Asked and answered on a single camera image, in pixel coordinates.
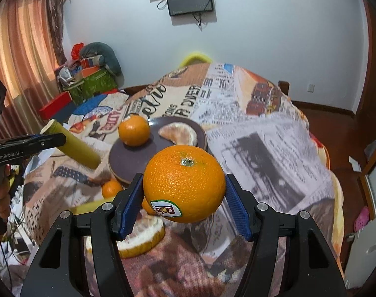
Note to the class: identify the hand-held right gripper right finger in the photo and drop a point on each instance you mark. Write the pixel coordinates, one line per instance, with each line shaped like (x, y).
(237, 207)

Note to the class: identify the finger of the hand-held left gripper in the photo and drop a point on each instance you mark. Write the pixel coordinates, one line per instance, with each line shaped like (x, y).
(36, 137)
(49, 142)

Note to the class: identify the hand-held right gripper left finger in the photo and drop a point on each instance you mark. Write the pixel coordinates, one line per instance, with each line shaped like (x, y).
(130, 205)

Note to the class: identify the half orange peel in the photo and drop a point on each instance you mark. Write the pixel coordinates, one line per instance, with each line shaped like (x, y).
(144, 238)

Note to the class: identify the yellow-green banana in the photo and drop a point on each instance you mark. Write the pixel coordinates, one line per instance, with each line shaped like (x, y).
(89, 206)

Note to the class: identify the dark brown round plate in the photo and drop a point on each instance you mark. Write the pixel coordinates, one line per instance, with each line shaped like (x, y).
(135, 161)

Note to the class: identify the large orange with sticker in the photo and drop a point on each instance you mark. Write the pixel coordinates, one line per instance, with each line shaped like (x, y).
(181, 185)

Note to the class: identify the person's left hand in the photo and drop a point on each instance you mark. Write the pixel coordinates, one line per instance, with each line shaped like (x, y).
(3, 196)

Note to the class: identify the red flat box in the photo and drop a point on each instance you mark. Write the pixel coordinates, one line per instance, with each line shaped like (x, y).
(56, 105)

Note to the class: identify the orange sheer curtain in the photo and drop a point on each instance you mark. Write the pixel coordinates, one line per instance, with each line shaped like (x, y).
(21, 52)

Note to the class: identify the blue patterned cloth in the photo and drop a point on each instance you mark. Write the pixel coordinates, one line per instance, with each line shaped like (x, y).
(95, 102)

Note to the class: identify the printed newspaper-pattern blanket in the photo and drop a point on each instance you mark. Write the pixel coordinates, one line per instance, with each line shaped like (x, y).
(268, 148)

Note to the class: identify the medium orange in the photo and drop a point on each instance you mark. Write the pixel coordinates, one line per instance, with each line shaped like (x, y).
(134, 131)

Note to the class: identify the green patterned box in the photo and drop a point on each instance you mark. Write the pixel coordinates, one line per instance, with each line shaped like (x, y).
(96, 85)

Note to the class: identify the orange box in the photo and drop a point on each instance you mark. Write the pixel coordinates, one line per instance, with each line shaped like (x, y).
(89, 71)

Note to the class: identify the peeled orange segment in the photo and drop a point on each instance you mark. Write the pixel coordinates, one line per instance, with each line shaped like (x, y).
(181, 134)

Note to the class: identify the red crumpled bag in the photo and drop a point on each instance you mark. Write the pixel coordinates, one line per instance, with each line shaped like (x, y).
(77, 50)

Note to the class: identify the brown curtain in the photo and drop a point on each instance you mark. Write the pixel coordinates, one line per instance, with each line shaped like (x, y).
(55, 18)

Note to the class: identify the grey plush toy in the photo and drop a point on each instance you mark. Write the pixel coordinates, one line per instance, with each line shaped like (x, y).
(98, 49)

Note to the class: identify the pink slipper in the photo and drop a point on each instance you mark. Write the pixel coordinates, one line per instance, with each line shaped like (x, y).
(361, 218)

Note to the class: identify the white paper scrap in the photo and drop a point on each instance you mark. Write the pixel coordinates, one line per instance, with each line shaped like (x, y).
(355, 164)

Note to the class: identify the wooden bed frame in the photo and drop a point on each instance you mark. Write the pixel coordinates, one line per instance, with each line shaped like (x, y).
(284, 88)

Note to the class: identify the white wall socket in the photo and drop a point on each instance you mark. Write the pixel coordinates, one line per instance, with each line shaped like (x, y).
(310, 88)

